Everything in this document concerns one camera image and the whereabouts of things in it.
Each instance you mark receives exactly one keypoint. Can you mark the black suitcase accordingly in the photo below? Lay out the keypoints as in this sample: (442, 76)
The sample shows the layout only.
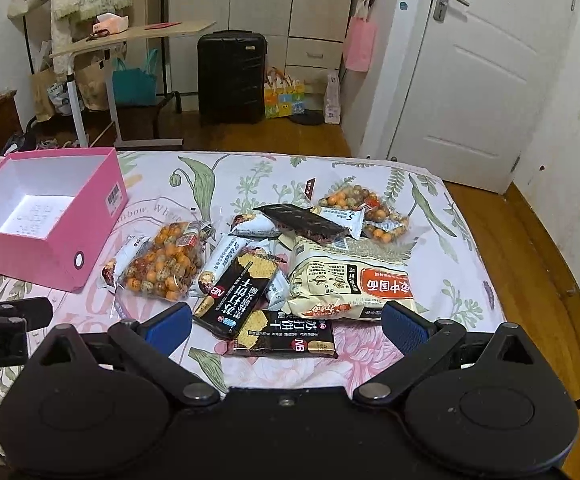
(231, 72)

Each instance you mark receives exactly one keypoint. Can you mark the colourful gift bag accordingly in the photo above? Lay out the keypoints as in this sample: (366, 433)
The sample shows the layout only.
(284, 96)

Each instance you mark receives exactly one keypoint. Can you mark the teal tote bag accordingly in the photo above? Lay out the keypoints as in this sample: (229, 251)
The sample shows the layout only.
(136, 86)

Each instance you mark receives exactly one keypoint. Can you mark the black cracker pack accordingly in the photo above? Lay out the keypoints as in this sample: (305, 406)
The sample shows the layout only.
(230, 301)
(281, 335)

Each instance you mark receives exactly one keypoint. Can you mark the white door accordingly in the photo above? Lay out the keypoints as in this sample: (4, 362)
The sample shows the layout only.
(480, 80)

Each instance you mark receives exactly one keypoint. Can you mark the white wardrobe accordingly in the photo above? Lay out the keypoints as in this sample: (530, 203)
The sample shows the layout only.
(304, 37)

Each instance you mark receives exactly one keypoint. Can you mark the floral bed sheet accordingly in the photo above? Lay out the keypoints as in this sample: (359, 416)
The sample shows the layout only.
(446, 273)

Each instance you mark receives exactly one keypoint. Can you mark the white snack bar top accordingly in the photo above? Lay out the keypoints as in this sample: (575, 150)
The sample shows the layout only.
(254, 225)

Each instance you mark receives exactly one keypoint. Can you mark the pink paper bag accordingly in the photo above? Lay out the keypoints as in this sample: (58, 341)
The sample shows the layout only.
(359, 44)

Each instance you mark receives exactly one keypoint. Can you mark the white plastic bag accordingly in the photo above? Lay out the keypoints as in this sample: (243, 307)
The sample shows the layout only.
(332, 106)

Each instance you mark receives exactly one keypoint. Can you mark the pink cardboard box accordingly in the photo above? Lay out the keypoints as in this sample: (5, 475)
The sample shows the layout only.
(57, 209)

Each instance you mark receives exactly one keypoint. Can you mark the beige noodle package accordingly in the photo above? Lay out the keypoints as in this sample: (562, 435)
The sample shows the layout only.
(347, 280)

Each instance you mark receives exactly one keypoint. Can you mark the white snack bar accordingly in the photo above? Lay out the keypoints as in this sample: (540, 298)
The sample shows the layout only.
(227, 249)
(254, 225)
(113, 269)
(278, 289)
(352, 220)

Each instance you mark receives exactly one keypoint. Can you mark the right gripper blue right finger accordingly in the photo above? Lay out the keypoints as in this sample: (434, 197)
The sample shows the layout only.
(428, 348)

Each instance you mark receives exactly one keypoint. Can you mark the brown paper bag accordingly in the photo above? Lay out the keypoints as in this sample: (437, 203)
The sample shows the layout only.
(50, 95)

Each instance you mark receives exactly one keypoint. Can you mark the wooden rolling side table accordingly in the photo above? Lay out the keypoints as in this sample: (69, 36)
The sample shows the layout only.
(106, 45)

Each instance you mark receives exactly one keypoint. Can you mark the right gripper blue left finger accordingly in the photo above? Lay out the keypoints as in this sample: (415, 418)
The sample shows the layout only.
(148, 346)

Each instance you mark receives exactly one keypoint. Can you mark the pink tissue box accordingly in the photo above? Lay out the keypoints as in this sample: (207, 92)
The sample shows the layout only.
(110, 24)

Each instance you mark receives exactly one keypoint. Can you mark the dark chocolate bar pack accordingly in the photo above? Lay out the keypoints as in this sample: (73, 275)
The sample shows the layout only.
(303, 222)

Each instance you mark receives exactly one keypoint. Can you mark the coated peanuts bag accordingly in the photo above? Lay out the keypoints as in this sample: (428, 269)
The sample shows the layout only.
(165, 266)
(382, 223)

